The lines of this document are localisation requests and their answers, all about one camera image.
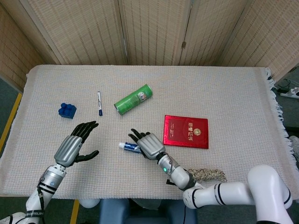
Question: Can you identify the white-blue toothpaste tube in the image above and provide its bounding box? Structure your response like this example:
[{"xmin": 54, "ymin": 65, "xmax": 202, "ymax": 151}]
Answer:
[{"xmin": 119, "ymin": 141, "xmax": 142, "ymax": 154}]

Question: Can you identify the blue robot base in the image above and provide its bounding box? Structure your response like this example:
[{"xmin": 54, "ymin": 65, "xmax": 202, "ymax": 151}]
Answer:
[{"xmin": 98, "ymin": 199, "xmax": 198, "ymax": 224}]

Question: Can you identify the red certificate booklet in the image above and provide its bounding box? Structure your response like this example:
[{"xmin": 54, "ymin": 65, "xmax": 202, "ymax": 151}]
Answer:
[{"xmin": 163, "ymin": 114, "xmax": 209, "ymax": 149}]

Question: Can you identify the right black-silver robot hand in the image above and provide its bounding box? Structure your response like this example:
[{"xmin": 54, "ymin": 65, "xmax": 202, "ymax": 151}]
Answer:
[{"xmin": 128, "ymin": 128, "xmax": 165, "ymax": 161}]

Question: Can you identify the white-blue marker pen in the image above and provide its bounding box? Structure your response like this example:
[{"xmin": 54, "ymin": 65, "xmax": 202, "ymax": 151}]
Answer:
[{"xmin": 97, "ymin": 91, "xmax": 104, "ymax": 117}]

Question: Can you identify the grey-white shoe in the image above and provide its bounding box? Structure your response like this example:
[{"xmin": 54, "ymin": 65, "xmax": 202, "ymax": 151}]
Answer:
[{"xmin": 287, "ymin": 135, "xmax": 299, "ymax": 162}]

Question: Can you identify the white power strip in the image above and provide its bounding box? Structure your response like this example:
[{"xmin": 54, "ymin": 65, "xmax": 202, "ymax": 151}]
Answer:
[{"xmin": 279, "ymin": 87, "xmax": 299, "ymax": 99}]

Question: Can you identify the black power cable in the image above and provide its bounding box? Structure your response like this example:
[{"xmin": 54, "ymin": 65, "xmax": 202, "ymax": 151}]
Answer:
[{"xmin": 276, "ymin": 79, "xmax": 293, "ymax": 92}]

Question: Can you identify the white round base part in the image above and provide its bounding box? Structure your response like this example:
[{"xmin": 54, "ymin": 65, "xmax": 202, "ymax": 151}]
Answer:
[{"xmin": 80, "ymin": 199, "xmax": 101, "ymax": 209}]

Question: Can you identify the left black-silver robot hand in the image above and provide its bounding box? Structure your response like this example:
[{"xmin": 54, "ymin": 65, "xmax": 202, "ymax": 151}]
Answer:
[{"xmin": 54, "ymin": 120, "xmax": 100, "ymax": 168}]

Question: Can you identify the beige woven tablecloth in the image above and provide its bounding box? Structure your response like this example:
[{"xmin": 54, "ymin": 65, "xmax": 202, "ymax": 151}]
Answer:
[{"xmin": 0, "ymin": 64, "xmax": 292, "ymax": 201}]

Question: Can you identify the beige coiled rope bundle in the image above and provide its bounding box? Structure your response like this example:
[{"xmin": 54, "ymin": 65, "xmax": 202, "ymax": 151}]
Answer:
[{"xmin": 188, "ymin": 168, "xmax": 228, "ymax": 183}]

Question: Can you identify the woven bamboo folding screen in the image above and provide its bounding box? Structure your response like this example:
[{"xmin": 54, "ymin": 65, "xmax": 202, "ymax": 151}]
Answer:
[{"xmin": 0, "ymin": 0, "xmax": 299, "ymax": 91}]

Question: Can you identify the green cylindrical chip can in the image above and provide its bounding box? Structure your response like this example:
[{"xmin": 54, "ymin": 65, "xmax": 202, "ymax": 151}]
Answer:
[{"xmin": 114, "ymin": 84, "xmax": 154, "ymax": 116}]

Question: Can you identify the blue building block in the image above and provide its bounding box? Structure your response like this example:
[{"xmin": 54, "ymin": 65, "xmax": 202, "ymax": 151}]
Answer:
[{"xmin": 57, "ymin": 103, "xmax": 78, "ymax": 120}]

